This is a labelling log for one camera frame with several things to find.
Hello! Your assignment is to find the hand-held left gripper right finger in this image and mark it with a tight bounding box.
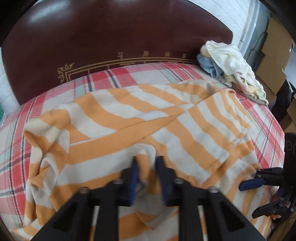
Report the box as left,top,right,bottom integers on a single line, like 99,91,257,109
155,156,266,241

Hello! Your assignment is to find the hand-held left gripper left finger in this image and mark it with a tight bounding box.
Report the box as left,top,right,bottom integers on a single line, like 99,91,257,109
31,156,140,241

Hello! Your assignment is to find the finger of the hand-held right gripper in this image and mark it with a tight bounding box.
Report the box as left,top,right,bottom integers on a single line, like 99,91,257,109
239,167,285,192
252,199,289,219

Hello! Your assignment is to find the orange striped shirt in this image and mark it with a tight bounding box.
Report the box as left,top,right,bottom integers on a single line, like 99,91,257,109
10,80,281,241

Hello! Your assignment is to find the grey garment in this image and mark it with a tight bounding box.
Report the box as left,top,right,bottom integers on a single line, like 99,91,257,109
231,82,269,105

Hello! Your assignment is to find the flattened cardboard box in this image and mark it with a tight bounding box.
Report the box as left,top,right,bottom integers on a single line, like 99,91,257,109
254,53,287,95
261,16,294,70

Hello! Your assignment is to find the pink garment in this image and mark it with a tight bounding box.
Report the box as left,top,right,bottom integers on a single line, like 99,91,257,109
235,73,248,91

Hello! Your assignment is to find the red plaid bed sheet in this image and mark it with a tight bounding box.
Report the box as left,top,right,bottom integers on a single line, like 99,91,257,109
0,62,286,232

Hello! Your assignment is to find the light blue garment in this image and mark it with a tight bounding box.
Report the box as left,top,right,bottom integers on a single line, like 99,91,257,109
197,54,223,79

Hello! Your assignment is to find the dark brown bed headboard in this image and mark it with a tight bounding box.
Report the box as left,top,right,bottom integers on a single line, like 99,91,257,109
1,0,233,112

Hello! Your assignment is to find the black wall cable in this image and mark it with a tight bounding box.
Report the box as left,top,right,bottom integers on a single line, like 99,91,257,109
248,32,266,61

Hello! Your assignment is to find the white wall pipe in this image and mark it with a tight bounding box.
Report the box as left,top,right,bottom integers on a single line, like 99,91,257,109
239,0,258,54

